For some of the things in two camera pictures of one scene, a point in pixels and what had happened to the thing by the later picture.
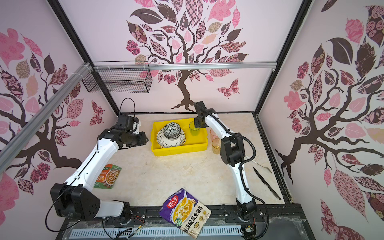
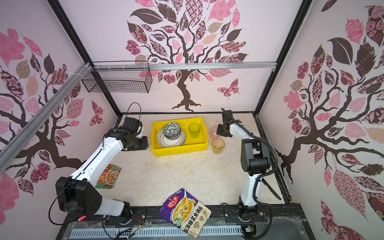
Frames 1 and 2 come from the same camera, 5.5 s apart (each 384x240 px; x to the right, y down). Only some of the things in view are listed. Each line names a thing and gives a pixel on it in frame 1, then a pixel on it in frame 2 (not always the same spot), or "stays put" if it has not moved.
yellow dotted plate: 170,143 stays put
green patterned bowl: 172,130 stays put
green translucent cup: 194,131 stays put
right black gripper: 196,125 → 219,130
